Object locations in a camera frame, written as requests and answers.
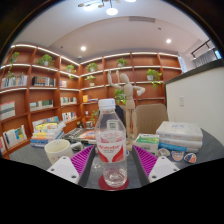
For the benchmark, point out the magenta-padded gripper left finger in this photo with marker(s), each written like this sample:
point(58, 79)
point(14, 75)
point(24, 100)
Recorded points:
point(65, 168)

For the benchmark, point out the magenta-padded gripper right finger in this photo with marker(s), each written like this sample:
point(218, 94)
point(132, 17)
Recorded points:
point(160, 168)

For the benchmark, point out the clear water bottle red label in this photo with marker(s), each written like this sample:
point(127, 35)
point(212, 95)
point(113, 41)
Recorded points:
point(111, 150)

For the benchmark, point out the small printed sticker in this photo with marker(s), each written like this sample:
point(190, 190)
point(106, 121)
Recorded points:
point(163, 152)
point(178, 155)
point(190, 158)

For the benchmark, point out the cream printed mug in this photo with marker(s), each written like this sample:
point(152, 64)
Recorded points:
point(56, 150)

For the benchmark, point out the blue white tissue pack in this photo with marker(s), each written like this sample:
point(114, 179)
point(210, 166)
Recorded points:
point(176, 147)

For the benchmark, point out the flat green white box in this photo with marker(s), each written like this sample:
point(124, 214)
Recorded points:
point(146, 141)

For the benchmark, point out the stack of colourful books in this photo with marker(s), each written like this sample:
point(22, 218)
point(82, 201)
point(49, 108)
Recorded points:
point(46, 133)

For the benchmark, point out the tan chair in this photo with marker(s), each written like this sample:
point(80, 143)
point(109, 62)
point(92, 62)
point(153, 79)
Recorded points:
point(150, 116)

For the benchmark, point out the white partition with dark top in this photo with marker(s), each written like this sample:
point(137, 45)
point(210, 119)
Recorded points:
point(200, 106)

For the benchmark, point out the wooden artist mannequin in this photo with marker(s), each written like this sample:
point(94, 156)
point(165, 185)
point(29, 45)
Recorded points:
point(129, 96)

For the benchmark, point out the wooden shelf unit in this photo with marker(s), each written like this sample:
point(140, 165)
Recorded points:
point(43, 93)

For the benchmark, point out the round recessed ceiling light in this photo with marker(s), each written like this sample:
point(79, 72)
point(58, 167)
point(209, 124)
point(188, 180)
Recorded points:
point(83, 48)
point(168, 41)

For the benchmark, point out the ceiling air vent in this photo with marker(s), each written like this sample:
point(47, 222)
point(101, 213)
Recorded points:
point(142, 19)

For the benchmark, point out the branched ceiling lamp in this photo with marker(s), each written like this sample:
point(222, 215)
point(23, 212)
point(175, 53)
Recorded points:
point(112, 11)

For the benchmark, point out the white wall socket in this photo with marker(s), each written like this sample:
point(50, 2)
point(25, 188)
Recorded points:
point(181, 101)

